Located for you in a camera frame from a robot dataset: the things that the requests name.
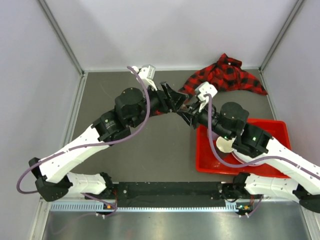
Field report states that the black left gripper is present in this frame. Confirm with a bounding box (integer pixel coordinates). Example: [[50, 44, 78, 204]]
[[130, 81, 189, 129]]

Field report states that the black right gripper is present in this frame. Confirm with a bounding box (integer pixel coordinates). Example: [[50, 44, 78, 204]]
[[178, 99, 233, 141]]

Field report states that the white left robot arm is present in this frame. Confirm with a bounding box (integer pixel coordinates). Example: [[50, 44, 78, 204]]
[[28, 82, 188, 202]]

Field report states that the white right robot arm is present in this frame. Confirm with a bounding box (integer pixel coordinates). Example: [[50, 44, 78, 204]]
[[178, 99, 320, 213]]

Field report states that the white paper cup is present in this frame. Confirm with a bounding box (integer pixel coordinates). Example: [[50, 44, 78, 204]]
[[215, 136, 235, 154]]

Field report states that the red black plaid shirt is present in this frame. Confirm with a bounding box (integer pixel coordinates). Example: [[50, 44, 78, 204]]
[[178, 53, 268, 98]]

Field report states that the white plate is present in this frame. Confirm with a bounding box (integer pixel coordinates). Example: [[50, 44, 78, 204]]
[[232, 150, 264, 167]]

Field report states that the red plastic tray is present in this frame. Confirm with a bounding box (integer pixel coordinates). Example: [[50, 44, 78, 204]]
[[195, 118, 291, 178]]

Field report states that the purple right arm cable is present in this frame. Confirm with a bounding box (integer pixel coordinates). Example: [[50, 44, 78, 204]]
[[202, 93, 320, 181]]

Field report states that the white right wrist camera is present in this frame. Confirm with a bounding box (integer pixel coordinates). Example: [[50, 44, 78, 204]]
[[195, 81, 218, 113]]

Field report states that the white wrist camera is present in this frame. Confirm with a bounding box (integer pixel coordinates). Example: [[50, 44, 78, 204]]
[[132, 64, 158, 91], [195, 81, 218, 113]]

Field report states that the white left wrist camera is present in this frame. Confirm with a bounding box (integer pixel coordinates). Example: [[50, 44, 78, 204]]
[[132, 64, 158, 91]]

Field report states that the white slotted cable duct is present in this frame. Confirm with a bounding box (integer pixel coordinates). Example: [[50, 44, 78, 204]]
[[50, 201, 243, 213]]

